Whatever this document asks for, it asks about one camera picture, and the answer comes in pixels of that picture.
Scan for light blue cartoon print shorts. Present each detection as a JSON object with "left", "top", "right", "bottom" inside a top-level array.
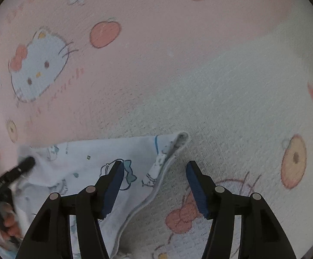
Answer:
[{"left": 13, "top": 132, "right": 189, "bottom": 258}]

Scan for person's left hand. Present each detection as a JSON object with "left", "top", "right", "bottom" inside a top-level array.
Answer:
[{"left": 0, "top": 202, "right": 21, "bottom": 240}]

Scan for pink white Hello Kitty blanket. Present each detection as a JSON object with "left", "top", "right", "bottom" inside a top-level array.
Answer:
[{"left": 0, "top": 0, "right": 313, "bottom": 258}]

